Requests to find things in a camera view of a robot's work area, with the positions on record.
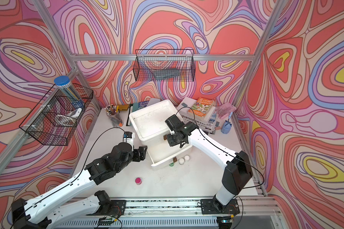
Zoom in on white bottom drawer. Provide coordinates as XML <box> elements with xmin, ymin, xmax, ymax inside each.
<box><xmin>147</xmin><ymin>137</ymin><xmax>192</xmax><ymax>170</ymax></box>

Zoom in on magenta paint can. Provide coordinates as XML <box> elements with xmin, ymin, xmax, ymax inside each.
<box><xmin>135</xmin><ymin>177</ymin><xmax>142</xmax><ymax>185</ymax></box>

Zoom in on white drawer cabinet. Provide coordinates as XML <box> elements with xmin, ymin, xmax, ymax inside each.
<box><xmin>129</xmin><ymin>100</ymin><xmax>177</xmax><ymax>146</ymax></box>

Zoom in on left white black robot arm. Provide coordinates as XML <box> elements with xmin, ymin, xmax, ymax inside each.
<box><xmin>11</xmin><ymin>142</ymin><xmax>148</xmax><ymax>229</ymax></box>

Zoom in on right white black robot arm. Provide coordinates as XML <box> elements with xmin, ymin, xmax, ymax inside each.
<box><xmin>165</xmin><ymin>114</ymin><xmax>253</xmax><ymax>211</ymax></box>

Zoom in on white book with grey patch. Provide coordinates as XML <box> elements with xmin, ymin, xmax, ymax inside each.
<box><xmin>177</xmin><ymin>97</ymin><xmax>216</xmax><ymax>123</ymax></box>

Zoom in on orange cover book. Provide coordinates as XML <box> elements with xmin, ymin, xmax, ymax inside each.
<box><xmin>188</xmin><ymin>97</ymin><xmax>215</xmax><ymax>120</ymax></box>

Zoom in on newspaper stack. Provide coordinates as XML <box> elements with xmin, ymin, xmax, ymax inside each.
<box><xmin>182</xmin><ymin>112</ymin><xmax>217</xmax><ymax>135</ymax></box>

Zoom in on dark books behind cabinet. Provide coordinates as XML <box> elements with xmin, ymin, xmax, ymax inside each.
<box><xmin>118</xmin><ymin>98</ymin><xmax>161</xmax><ymax>113</ymax></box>

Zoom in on mesh pencil cup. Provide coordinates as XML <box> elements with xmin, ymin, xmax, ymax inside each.
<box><xmin>105</xmin><ymin>105</ymin><xmax>123</xmax><ymax>127</ymax></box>

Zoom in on blue small cup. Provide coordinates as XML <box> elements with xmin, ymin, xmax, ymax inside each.
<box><xmin>221</xmin><ymin>112</ymin><xmax>233</xmax><ymax>134</ymax></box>

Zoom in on pink plastic bag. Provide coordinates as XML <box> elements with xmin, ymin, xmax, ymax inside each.
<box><xmin>215</xmin><ymin>103</ymin><xmax>237</xmax><ymax>120</ymax></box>

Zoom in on grey object in basket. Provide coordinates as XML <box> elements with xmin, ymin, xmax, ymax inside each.
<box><xmin>152</xmin><ymin>68</ymin><xmax>180</xmax><ymax>80</ymax></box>

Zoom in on green circuit board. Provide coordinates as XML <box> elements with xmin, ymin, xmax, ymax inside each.
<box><xmin>97</xmin><ymin>217</ymin><xmax>118</xmax><ymax>228</ymax></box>

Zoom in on white object in left basket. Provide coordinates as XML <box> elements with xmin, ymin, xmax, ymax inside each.
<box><xmin>54</xmin><ymin>108</ymin><xmax>82</xmax><ymax>127</ymax></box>

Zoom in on blue lid pencil tube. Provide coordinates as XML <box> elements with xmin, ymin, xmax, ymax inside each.
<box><xmin>54</xmin><ymin>75</ymin><xmax>84</xmax><ymax>109</ymax></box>

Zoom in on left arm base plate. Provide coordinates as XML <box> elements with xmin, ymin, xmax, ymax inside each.
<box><xmin>88</xmin><ymin>199</ymin><xmax>127</xmax><ymax>217</ymax></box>

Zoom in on black wire basket back wall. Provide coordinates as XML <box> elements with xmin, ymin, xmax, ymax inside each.
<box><xmin>133</xmin><ymin>48</ymin><xmax>196</xmax><ymax>82</ymax></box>

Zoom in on black wire basket wall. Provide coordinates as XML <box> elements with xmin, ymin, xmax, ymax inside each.
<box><xmin>20</xmin><ymin>84</ymin><xmax>93</xmax><ymax>146</ymax></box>
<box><xmin>133</xmin><ymin>48</ymin><xmax>196</xmax><ymax>82</ymax></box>

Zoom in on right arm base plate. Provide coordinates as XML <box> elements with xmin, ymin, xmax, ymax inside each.
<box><xmin>198</xmin><ymin>198</ymin><xmax>240</xmax><ymax>216</ymax></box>

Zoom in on black wire basket left wall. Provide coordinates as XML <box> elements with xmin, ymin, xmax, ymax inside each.
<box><xmin>20</xmin><ymin>84</ymin><xmax>93</xmax><ymax>146</ymax></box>

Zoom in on white perforated cable duct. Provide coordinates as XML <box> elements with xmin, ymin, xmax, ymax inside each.
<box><xmin>56</xmin><ymin>217</ymin><xmax>218</xmax><ymax>229</ymax></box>

